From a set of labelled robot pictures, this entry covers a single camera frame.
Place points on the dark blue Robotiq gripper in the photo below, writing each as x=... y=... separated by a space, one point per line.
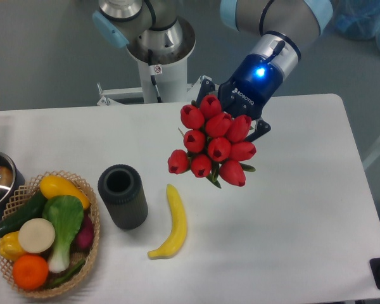
x=255 y=80

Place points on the red tulip bouquet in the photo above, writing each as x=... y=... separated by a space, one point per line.
x=215 y=144

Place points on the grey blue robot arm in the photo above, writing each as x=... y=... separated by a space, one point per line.
x=161 y=42

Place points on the dark grey ribbed vase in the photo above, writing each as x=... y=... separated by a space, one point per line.
x=121 y=189

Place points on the yellow banana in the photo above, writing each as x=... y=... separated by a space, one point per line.
x=174 y=242

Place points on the blue plastic bags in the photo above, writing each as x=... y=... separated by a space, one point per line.
x=357 y=20

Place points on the purple red onion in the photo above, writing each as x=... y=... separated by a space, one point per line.
x=85 y=236

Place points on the green bok choy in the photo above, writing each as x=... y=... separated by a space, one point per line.
x=65 y=213

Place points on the yellow squash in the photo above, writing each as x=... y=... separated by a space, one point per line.
x=54 y=185

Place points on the woven wicker basket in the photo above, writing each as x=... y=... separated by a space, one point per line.
x=19 y=198

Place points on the dark green cucumber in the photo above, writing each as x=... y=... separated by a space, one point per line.
x=32 y=209

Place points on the white round radish slice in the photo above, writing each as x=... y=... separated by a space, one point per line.
x=36 y=235

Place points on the green chili pepper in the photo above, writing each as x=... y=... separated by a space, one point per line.
x=67 y=276

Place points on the orange fruit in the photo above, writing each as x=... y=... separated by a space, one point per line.
x=30 y=272

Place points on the yellow bell pepper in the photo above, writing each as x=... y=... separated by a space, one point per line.
x=10 y=247

